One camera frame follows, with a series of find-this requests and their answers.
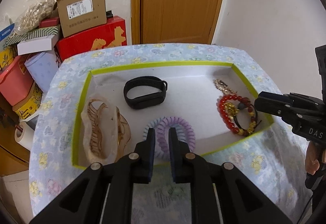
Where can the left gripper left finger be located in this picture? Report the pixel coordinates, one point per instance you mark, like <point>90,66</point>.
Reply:
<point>143,165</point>

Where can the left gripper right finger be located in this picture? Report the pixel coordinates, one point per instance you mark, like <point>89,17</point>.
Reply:
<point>179,165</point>

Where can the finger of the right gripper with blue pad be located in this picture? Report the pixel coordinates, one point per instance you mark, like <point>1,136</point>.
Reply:
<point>265,96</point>
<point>274,106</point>

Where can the black hair tie teal bead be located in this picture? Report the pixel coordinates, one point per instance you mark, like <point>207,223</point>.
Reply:
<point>246,118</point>

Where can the beige translucent hair claw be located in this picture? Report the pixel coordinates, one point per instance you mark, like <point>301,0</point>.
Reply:
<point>106,132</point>

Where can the black fitness band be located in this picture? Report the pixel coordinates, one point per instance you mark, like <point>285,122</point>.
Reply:
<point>152,91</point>

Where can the rhinestone gold brooch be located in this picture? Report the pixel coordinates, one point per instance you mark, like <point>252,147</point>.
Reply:
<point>223,87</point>

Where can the person's right hand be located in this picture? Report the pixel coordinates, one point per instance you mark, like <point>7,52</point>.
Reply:
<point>314,156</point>

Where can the floral blue tablecloth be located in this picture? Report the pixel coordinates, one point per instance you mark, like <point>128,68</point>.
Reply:
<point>272,157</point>

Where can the yellow-green shallow box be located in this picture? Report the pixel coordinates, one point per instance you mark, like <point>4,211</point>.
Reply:
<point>119,104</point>

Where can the tape roll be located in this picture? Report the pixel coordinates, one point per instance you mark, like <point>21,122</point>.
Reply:
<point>24,135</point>

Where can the red gift box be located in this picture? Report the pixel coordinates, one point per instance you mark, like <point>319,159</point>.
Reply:
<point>111,34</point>

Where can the lavender round container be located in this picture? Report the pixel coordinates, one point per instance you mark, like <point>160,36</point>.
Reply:
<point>42,67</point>

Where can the pink plastic bin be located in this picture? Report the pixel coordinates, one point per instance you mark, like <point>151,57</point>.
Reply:
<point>16,81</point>

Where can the white flat box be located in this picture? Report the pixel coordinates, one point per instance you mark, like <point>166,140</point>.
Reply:
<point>45,43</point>

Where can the green striped box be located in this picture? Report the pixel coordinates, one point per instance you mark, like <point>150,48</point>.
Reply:
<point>36,33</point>

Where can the brown cardboard box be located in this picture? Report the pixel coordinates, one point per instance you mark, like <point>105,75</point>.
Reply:
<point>79,15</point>

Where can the small dark red box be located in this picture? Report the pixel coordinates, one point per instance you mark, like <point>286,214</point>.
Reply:
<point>49,22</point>

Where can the yellow patterned box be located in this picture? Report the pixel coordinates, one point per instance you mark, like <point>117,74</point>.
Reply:
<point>7,56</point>

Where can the bag of nuts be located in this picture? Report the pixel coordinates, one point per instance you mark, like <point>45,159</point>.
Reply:
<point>33,15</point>

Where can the white blue carton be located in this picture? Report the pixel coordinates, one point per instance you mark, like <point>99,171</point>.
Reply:
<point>6,32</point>

